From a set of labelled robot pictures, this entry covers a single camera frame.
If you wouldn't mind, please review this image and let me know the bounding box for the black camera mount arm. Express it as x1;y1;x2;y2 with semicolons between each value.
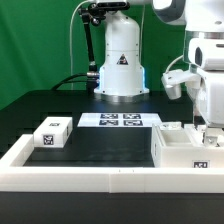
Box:
78;2;130;73

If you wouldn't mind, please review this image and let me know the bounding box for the black cable bundle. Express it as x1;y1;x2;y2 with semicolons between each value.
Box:
50;71;101;92

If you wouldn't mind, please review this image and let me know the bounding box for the white base marker plate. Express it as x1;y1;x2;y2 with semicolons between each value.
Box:
78;113;161;128

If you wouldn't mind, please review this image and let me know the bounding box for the white cabinet body box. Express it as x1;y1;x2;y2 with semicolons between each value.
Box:
151;124;224;168

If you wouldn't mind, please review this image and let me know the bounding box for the white U-shaped obstacle frame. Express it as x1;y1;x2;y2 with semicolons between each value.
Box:
0;134;224;193

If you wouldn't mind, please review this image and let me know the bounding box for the white cabinet top block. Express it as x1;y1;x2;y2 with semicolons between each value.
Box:
33;117;73;148

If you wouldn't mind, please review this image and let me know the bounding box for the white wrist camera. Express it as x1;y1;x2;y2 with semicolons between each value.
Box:
161;69;200;100

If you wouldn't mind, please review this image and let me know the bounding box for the white cable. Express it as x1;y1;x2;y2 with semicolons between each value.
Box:
68;0;93;91

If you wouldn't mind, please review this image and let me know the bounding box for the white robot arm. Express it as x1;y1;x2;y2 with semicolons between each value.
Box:
88;0;224;127

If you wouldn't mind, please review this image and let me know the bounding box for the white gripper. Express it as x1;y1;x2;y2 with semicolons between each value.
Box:
186;65;224;127

